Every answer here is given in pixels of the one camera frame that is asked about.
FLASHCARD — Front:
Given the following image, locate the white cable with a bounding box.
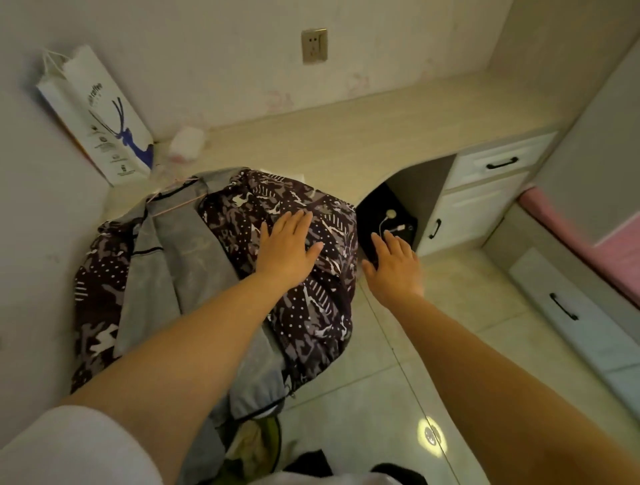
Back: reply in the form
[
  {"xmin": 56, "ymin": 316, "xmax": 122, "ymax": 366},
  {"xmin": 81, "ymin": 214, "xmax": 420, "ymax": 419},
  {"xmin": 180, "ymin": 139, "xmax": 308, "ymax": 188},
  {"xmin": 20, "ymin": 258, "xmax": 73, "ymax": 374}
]
[{"xmin": 378, "ymin": 209, "xmax": 409, "ymax": 242}]

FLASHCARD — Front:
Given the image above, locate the person's right hand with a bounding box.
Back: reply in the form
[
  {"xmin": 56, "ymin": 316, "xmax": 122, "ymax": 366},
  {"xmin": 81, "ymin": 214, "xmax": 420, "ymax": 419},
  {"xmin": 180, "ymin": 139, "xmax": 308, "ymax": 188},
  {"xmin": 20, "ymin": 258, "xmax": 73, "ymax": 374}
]
[{"xmin": 361, "ymin": 231, "xmax": 426, "ymax": 310}]

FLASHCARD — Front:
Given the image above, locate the grey garment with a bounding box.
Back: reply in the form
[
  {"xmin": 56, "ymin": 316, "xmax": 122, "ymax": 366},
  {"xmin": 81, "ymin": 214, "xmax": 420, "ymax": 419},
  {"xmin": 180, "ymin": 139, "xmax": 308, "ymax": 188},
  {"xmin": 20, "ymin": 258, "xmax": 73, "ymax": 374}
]
[{"xmin": 114, "ymin": 167, "xmax": 293, "ymax": 485}]

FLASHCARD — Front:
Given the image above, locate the pink mattress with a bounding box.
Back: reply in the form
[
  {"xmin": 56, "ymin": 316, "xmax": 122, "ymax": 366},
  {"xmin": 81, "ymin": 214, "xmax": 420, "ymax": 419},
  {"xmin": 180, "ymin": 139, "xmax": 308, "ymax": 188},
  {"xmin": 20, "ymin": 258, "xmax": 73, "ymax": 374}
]
[{"xmin": 517, "ymin": 187, "xmax": 640, "ymax": 306}]

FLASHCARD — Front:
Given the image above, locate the white desk drawer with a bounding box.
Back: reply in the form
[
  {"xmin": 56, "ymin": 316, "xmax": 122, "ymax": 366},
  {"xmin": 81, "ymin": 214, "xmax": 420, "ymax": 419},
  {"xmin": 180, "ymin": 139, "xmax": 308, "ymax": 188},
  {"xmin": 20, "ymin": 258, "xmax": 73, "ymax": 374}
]
[{"xmin": 444, "ymin": 131, "xmax": 559, "ymax": 191}]

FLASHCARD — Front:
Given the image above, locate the green fabric item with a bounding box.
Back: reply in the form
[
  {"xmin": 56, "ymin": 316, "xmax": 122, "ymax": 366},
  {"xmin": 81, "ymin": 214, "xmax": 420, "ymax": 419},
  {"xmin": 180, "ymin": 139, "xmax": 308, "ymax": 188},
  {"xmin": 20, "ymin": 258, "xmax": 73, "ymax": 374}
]
[{"xmin": 220, "ymin": 416, "xmax": 284, "ymax": 485}]

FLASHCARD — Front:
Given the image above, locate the person's left forearm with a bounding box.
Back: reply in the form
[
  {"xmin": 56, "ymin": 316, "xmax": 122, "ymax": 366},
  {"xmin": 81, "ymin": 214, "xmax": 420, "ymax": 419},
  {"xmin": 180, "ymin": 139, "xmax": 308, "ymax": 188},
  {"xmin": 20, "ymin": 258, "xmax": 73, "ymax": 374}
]
[{"xmin": 59, "ymin": 271, "xmax": 301, "ymax": 485}]

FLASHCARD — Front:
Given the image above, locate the white desk cabinet door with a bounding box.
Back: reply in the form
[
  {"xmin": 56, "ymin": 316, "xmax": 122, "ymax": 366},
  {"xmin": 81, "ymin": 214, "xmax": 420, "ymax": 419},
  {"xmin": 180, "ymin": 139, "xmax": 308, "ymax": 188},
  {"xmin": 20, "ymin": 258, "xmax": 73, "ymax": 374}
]
[{"xmin": 416, "ymin": 172, "xmax": 529, "ymax": 257}]

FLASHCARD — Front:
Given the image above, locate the black fabric item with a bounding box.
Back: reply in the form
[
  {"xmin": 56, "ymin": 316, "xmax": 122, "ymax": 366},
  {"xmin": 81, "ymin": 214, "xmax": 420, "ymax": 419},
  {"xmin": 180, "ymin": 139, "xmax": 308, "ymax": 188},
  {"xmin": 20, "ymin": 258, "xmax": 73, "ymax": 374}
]
[
  {"xmin": 370, "ymin": 463, "xmax": 429, "ymax": 485},
  {"xmin": 282, "ymin": 449, "xmax": 334, "ymax": 478}
]

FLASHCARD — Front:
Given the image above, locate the black bed drawer handle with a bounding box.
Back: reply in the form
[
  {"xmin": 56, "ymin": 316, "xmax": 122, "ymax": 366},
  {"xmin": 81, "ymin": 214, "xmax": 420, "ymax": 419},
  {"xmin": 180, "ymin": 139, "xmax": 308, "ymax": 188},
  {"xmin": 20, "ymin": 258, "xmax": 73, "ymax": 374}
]
[{"xmin": 548, "ymin": 292, "xmax": 580, "ymax": 322}]

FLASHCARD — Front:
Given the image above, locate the person's right forearm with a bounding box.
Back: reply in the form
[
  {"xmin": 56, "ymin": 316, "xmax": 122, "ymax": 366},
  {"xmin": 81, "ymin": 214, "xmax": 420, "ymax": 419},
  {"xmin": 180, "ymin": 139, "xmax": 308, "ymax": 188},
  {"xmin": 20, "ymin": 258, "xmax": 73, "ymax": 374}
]
[{"xmin": 389, "ymin": 294, "xmax": 640, "ymax": 485}]

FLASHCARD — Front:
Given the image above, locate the dark patterned garment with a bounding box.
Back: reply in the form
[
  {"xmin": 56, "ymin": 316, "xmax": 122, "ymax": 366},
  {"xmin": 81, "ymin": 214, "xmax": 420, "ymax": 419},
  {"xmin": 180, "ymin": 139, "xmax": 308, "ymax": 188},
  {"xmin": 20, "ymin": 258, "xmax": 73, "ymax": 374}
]
[{"xmin": 71, "ymin": 169, "xmax": 359, "ymax": 394}]

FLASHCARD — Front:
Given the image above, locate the black box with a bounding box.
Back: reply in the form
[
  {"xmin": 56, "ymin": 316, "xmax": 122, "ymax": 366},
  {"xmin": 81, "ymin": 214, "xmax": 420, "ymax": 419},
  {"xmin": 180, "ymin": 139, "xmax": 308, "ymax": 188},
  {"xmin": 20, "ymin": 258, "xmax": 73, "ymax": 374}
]
[{"xmin": 355, "ymin": 182, "xmax": 419, "ymax": 266}]

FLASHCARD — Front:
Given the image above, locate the white paper bag blue deer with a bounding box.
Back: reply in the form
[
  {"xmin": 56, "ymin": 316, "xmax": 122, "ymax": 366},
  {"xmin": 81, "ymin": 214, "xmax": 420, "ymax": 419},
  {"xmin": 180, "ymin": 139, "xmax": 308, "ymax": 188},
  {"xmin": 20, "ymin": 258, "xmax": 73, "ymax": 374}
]
[{"xmin": 36, "ymin": 44, "xmax": 155, "ymax": 187}]

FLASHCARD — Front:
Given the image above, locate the person's left hand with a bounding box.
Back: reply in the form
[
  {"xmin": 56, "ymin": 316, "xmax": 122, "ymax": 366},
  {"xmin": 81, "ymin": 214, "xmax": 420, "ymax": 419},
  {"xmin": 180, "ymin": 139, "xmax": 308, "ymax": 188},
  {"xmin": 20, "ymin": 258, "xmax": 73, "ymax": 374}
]
[{"xmin": 255, "ymin": 210, "xmax": 325, "ymax": 290}]

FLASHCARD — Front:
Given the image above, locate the white shirt sleeve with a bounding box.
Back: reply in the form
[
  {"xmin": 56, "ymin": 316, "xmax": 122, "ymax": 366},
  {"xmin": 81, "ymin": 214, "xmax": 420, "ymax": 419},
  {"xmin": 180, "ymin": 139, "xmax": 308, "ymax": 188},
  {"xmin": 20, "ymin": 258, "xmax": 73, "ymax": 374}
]
[{"xmin": 0, "ymin": 405, "xmax": 164, "ymax": 485}]

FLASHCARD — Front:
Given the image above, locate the white bed drawer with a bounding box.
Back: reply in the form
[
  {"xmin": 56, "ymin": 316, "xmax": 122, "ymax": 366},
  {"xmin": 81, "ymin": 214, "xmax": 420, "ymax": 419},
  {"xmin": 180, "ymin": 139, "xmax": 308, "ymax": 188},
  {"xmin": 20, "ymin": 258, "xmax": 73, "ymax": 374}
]
[{"xmin": 508, "ymin": 248, "xmax": 640, "ymax": 373}]

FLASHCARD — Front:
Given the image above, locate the wall power socket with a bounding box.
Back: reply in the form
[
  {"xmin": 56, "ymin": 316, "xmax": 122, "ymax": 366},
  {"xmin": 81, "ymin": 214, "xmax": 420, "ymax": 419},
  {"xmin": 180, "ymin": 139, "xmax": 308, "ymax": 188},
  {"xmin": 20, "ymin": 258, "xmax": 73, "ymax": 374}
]
[{"xmin": 301, "ymin": 28, "xmax": 329, "ymax": 65}]

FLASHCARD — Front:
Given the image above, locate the white pink tissue pack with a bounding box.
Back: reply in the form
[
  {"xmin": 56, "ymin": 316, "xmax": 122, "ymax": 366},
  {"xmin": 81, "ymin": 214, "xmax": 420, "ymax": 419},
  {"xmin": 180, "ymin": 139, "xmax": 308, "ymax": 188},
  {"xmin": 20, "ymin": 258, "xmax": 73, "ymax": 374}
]
[{"xmin": 168, "ymin": 126, "xmax": 206, "ymax": 163}]

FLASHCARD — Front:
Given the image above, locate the pink clothes hanger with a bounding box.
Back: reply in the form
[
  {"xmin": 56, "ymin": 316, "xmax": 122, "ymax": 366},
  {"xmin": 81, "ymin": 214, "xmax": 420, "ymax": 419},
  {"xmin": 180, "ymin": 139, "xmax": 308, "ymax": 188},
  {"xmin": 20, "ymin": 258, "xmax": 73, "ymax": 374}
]
[{"xmin": 148, "ymin": 191, "xmax": 212, "ymax": 219}]

